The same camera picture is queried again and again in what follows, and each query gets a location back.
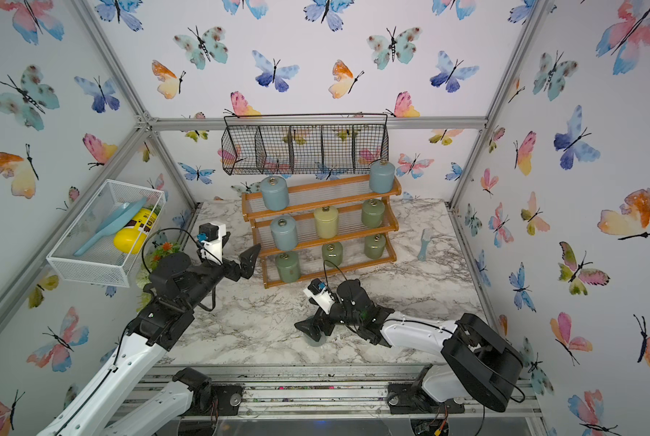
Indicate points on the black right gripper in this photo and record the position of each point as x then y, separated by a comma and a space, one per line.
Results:
321, 319

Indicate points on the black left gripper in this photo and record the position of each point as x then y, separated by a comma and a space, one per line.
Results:
246, 269

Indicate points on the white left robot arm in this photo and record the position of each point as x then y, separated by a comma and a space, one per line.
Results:
145, 339

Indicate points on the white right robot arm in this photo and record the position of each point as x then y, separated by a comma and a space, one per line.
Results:
483, 365

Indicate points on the orange wooden three-tier shelf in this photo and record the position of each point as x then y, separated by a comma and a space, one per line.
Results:
342, 211

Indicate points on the green canister bottom left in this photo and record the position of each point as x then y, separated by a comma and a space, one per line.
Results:
288, 267

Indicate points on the small green canister bottom middle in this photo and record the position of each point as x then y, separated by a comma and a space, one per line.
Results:
333, 254

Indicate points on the small green canister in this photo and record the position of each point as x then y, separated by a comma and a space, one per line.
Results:
333, 254
374, 246

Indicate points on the potted orange flower plant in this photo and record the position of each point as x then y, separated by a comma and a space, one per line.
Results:
152, 261

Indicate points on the yellow-green canister middle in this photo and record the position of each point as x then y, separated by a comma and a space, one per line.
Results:
327, 222

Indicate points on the small green canister bottom right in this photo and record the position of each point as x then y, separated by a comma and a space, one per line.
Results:
374, 246

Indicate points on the green canister middle right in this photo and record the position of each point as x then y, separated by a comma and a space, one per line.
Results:
372, 213

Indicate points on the yellow mustard bottle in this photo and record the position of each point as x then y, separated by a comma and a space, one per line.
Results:
131, 238

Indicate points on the light blue dustpan scoop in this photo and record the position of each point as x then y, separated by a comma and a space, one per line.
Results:
112, 224

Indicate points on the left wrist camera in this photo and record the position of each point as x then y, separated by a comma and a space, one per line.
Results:
212, 237

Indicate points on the black wire wall basket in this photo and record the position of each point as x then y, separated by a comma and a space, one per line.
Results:
324, 145

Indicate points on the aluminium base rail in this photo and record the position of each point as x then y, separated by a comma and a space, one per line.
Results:
309, 391

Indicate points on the white mesh wall basket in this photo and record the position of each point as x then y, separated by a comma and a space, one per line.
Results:
103, 264

